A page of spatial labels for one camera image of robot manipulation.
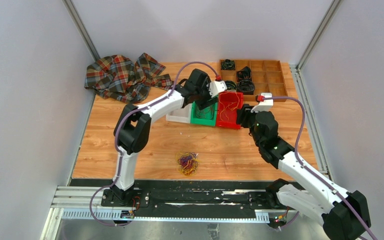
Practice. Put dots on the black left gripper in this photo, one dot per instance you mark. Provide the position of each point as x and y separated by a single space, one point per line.
209 101

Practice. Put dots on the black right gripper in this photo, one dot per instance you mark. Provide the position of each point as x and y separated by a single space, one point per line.
243 114

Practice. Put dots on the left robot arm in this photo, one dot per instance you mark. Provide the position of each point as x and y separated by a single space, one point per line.
134 125

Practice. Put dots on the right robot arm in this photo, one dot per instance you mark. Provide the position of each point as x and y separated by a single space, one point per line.
343 215

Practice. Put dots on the green plastic bin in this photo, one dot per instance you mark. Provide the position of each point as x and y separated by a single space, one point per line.
205 117

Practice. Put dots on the red plastic bin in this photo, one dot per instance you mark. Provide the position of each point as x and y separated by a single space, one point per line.
228 104

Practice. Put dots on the white plastic bin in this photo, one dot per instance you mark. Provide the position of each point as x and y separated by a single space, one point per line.
182 115

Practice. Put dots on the wooden compartment tray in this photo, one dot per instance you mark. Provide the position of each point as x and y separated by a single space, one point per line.
253 77

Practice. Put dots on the plaid flannel shirt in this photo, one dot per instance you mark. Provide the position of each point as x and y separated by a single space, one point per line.
118 77

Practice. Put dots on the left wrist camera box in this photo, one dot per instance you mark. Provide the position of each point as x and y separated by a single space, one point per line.
218 87

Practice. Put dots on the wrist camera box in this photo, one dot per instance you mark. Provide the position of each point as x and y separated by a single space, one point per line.
218 87
264 102

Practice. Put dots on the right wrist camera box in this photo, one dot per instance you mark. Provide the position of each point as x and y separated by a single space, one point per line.
264 102

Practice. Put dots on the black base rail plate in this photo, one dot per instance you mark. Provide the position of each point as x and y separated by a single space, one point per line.
187 200

